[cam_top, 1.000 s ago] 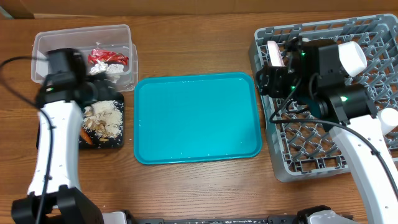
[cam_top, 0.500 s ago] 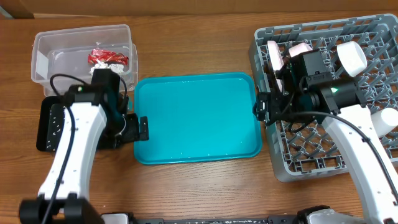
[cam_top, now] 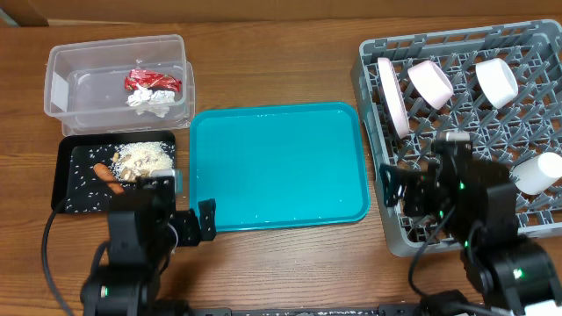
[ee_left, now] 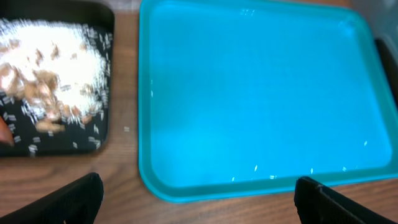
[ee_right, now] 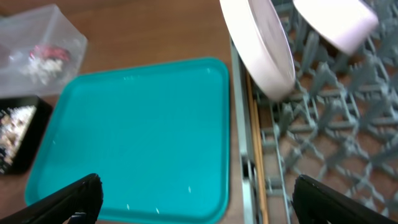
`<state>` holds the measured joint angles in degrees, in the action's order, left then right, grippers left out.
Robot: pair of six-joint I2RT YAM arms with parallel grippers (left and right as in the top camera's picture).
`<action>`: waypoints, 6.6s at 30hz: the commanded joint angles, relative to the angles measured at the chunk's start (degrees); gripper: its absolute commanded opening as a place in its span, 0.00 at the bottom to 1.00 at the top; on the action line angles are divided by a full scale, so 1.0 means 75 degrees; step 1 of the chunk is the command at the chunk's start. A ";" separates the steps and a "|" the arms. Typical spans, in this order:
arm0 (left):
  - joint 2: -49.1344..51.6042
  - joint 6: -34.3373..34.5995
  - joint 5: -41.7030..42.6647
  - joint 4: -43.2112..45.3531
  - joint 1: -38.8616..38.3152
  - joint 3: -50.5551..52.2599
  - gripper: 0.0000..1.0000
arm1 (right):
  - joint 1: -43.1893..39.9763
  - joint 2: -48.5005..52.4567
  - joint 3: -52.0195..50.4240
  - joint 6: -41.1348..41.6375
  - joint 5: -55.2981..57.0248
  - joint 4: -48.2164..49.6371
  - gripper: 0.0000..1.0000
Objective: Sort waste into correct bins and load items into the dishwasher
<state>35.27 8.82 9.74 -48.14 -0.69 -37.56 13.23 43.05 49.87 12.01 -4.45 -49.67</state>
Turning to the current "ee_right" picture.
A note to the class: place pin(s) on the small pink bowl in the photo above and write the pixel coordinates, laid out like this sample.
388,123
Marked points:
345,24

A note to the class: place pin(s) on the foil-like white paper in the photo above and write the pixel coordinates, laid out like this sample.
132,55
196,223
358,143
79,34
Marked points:
43,70

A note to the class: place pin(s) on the grey dishwasher rack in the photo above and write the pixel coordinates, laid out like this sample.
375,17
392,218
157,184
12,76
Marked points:
338,126

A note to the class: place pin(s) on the clear plastic bin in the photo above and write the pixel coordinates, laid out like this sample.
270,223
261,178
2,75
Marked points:
21,33

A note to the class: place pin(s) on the wooden chopstick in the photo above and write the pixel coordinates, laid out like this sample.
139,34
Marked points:
251,102
260,167

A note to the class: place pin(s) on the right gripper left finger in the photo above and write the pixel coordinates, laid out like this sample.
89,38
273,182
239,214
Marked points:
79,202

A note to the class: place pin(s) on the food scraps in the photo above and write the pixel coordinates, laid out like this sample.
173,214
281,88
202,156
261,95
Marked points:
14,125

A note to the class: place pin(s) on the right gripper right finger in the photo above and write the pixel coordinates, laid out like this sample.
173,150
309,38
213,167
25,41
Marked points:
315,202

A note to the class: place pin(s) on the black bin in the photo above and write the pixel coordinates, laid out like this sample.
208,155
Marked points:
35,132

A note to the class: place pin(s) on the red wrapper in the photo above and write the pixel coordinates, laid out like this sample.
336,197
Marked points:
49,52

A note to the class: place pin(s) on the teal tray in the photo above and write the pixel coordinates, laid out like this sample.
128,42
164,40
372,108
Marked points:
157,136

